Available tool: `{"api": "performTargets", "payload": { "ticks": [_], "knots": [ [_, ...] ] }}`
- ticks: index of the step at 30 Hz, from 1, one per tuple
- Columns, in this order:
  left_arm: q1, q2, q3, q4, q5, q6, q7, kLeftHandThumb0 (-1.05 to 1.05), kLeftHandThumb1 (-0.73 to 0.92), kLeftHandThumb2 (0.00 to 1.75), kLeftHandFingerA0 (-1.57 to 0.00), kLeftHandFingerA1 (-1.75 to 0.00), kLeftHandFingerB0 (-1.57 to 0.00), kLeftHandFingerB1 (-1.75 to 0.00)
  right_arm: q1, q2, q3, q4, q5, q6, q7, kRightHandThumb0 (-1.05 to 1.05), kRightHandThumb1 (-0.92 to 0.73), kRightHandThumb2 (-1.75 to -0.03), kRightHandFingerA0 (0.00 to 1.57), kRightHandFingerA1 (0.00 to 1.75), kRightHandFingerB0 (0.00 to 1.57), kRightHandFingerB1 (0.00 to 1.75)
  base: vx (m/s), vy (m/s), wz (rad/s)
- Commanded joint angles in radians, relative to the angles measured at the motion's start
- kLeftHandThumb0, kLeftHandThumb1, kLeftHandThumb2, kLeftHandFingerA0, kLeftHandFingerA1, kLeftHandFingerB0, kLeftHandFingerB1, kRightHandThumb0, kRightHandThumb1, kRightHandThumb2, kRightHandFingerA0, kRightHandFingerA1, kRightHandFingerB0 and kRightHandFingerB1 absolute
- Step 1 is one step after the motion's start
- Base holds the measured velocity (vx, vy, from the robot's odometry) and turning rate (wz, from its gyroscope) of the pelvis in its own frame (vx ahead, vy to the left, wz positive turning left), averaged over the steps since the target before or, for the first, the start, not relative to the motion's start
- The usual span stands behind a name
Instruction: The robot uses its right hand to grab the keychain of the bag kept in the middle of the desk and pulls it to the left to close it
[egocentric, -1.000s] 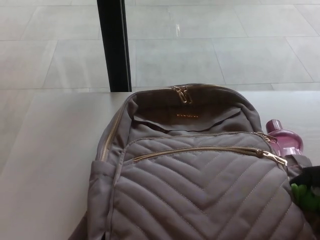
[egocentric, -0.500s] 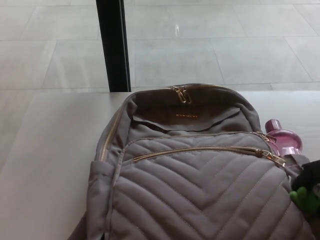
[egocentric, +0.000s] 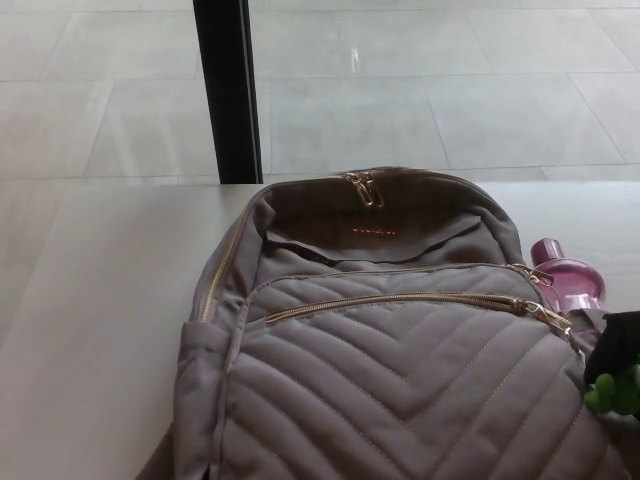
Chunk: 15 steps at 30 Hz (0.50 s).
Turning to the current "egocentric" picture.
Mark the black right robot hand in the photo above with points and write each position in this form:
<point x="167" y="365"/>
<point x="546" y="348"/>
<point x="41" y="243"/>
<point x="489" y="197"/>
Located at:
<point x="617" y="342"/>

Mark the grey quilted backpack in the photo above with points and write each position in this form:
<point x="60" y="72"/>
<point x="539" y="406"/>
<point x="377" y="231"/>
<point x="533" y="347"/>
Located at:
<point x="380" y="390"/>

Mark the pink transparent water bottle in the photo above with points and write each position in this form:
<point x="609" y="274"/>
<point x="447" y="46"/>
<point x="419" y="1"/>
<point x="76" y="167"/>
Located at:
<point x="575" y="280"/>

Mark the black window frame post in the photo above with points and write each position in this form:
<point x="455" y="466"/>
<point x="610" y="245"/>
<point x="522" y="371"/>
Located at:
<point x="227" y="90"/>

